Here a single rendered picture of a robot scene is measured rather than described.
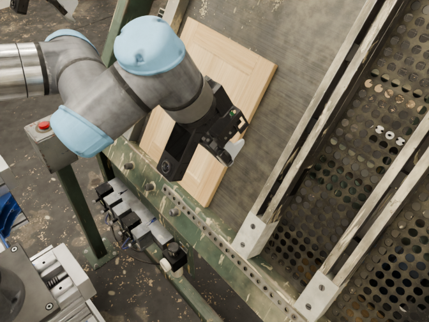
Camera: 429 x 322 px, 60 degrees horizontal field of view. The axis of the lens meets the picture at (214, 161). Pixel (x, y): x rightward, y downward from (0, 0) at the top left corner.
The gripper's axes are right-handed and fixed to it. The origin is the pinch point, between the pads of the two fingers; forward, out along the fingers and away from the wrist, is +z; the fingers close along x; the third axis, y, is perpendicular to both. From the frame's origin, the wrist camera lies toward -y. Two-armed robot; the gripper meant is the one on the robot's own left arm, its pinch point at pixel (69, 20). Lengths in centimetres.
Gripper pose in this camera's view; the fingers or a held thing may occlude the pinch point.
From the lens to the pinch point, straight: 120.7
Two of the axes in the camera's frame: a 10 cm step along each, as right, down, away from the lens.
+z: 3.5, 3.8, 8.6
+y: 6.7, -7.4, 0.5
